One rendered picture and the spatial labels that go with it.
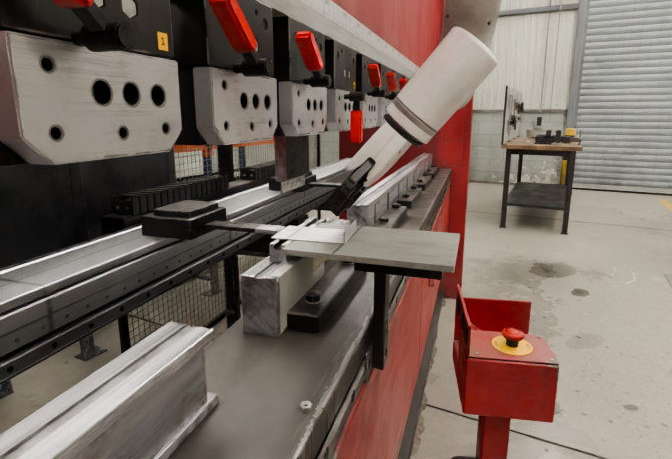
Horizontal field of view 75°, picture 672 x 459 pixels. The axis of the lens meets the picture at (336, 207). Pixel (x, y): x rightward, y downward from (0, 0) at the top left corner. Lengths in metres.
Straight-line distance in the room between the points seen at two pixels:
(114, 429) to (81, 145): 0.24
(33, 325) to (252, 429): 0.33
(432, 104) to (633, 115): 7.60
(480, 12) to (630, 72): 7.51
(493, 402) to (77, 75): 0.82
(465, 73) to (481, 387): 0.56
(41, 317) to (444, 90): 0.62
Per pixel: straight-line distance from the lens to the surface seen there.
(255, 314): 0.70
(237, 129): 0.51
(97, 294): 0.76
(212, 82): 0.47
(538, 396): 0.93
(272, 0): 0.62
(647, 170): 8.28
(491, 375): 0.89
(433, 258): 0.66
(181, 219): 0.83
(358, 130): 0.87
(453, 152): 2.86
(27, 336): 0.70
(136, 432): 0.48
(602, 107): 8.16
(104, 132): 0.36
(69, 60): 0.35
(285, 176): 0.71
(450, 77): 0.66
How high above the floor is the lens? 1.21
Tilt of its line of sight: 12 degrees down
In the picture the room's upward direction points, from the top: straight up
